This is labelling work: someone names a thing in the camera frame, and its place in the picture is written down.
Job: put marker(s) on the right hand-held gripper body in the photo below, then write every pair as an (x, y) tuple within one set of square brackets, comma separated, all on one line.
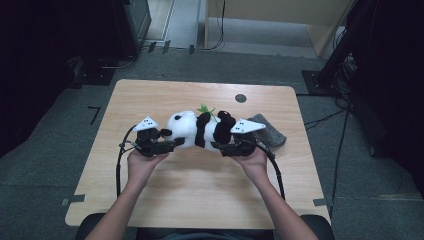
[(240, 145)]

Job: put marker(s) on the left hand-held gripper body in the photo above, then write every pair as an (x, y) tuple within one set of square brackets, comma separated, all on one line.
[(150, 140)]

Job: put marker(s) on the panda plush toy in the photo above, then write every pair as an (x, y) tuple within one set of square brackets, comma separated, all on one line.
[(183, 128)]

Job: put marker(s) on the grey fluffy cloth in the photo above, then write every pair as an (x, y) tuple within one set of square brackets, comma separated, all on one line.
[(271, 135)]

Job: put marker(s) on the person's right hand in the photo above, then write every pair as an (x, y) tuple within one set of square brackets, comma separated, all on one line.
[(255, 165)]

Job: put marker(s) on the person's left hand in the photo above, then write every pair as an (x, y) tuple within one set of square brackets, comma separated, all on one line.
[(143, 166)]

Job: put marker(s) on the black flat stand base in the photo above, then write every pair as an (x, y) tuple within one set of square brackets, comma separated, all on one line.
[(95, 76)]

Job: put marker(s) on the dark floor tape strip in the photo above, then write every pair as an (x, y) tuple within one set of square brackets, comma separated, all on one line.
[(151, 46), (166, 46), (191, 49)]

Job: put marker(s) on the person's dark clothing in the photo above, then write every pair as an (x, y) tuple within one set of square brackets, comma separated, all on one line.
[(200, 236)]

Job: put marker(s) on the grey floor tape strip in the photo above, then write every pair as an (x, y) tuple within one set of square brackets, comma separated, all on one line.
[(73, 199), (321, 201)]

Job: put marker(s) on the black stand with base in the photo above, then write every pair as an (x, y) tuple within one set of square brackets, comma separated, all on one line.
[(320, 83)]

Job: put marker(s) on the black cabinet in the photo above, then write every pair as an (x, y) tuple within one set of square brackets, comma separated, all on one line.
[(130, 23)]

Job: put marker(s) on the light wooden desk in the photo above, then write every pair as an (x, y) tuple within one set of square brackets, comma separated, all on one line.
[(266, 11)]

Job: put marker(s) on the dark curtain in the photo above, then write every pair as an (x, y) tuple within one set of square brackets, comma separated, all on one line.
[(393, 83), (33, 66)]

